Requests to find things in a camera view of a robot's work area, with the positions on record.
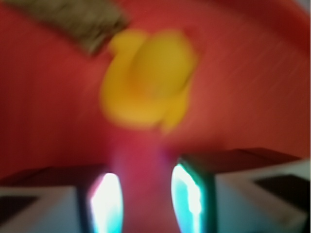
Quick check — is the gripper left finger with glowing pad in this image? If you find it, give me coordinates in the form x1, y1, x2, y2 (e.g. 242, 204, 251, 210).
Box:
0, 165, 123, 233

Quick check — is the yellow rubber duck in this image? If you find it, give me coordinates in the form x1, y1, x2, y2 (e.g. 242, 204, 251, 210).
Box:
100, 30, 198, 132

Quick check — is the red plastic tray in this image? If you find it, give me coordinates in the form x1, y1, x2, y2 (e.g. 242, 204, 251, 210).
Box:
0, 0, 310, 233

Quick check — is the brown bark piece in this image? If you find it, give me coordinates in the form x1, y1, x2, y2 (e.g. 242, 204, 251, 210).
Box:
3, 0, 129, 55

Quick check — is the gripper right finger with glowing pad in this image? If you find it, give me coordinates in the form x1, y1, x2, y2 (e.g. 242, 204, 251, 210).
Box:
171, 148, 311, 233

